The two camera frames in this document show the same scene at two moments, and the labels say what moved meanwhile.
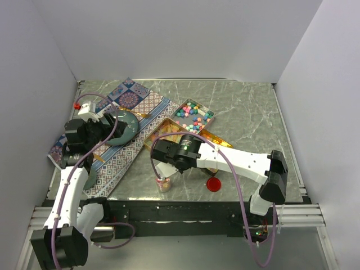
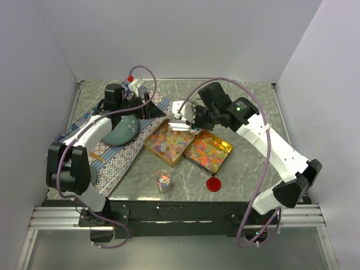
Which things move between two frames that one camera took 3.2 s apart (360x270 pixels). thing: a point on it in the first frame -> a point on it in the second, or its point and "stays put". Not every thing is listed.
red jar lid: (213, 184) stays put
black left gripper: (109, 131) -> (152, 111)
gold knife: (99, 158) stays put
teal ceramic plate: (129, 131) stays put
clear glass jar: (163, 184) stays put
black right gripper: (181, 172) -> (197, 124)
